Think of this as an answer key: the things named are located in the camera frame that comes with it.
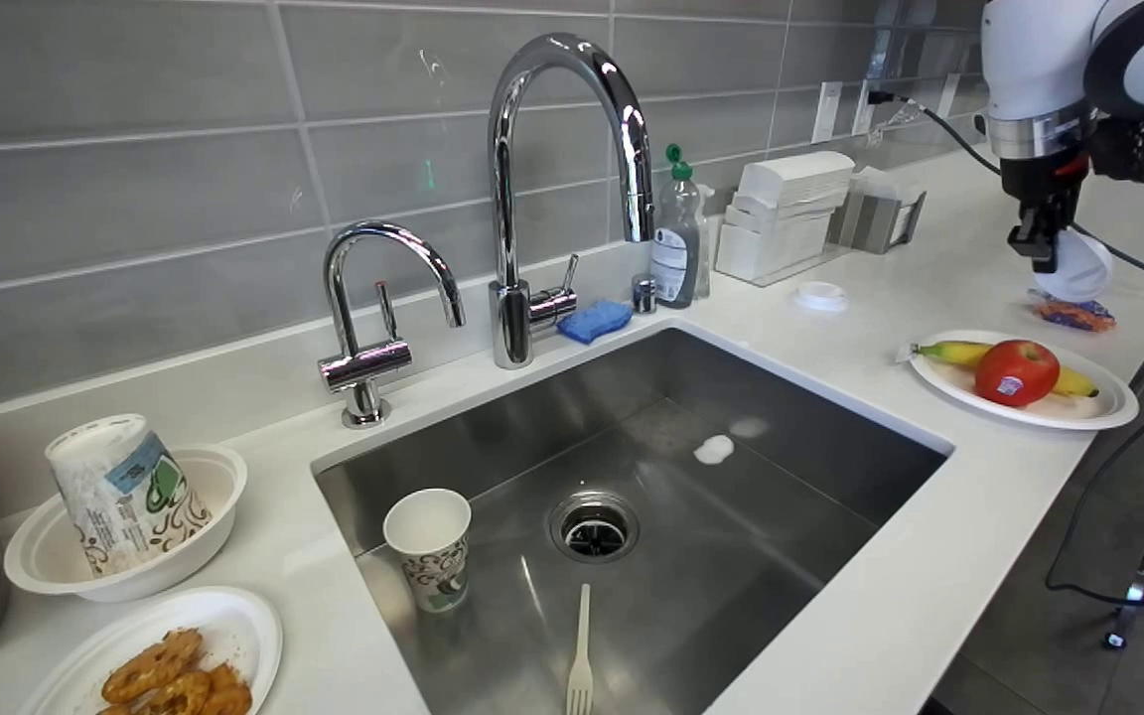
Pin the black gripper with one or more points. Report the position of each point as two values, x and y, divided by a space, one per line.
1048 186

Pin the clear plastic lid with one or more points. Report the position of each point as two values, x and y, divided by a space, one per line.
1077 270

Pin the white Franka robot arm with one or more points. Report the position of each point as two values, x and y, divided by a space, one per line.
1033 59

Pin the white plate holding fruit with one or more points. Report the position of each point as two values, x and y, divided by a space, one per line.
942 381

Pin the white plate holding fried food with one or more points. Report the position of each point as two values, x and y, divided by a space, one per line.
236 629

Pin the colourful snack wrapper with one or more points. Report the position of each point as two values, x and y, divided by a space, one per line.
1069 315

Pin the red apple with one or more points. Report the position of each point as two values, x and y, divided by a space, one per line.
1016 373

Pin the yellow banana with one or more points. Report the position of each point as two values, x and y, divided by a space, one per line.
953 352

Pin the shiny metal holder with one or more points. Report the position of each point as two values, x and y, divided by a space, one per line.
875 220

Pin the white napkin dispenser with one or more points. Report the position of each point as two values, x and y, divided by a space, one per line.
785 220

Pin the green-capped dish soap bottle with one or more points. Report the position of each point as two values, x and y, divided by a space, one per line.
673 250

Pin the small white scrap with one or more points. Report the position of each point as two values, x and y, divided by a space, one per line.
714 450

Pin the small chrome counter cap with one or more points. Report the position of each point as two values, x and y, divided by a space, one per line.
644 294

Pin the stainless steel sink basin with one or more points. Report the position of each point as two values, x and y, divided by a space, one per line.
755 556

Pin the blue sponge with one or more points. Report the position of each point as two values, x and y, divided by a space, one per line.
598 323

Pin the round sink drain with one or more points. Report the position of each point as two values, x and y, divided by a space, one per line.
595 529

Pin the tall chrome gooseneck faucet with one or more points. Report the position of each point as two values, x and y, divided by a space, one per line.
505 200

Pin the clear plastic knife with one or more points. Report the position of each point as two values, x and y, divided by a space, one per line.
536 588

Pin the white plastic fork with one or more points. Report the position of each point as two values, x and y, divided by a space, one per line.
582 676

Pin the small printed paper cup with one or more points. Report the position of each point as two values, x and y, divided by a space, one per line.
432 543

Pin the small chrome faucet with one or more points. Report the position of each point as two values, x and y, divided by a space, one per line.
338 303

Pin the white foam bowl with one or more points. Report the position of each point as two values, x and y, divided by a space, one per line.
222 499

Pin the large printed paper cup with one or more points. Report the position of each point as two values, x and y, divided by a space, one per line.
116 499

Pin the brown fried food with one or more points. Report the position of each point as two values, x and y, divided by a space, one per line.
178 679

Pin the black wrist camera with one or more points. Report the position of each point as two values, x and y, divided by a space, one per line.
1131 148

